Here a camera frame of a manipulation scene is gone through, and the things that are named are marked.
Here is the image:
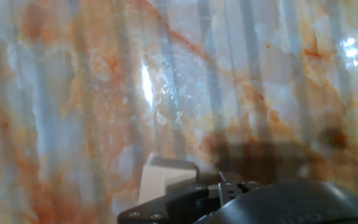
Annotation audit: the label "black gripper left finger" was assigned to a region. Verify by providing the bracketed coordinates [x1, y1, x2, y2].
[117, 172, 244, 224]

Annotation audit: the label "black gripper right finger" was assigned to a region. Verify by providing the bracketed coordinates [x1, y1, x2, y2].
[241, 180, 262, 192]

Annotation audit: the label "orange marble patterned mat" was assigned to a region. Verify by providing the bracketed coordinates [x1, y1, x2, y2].
[0, 0, 358, 224]

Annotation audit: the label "small light wooden cube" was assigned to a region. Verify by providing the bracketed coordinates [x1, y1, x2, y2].
[137, 154, 199, 207]

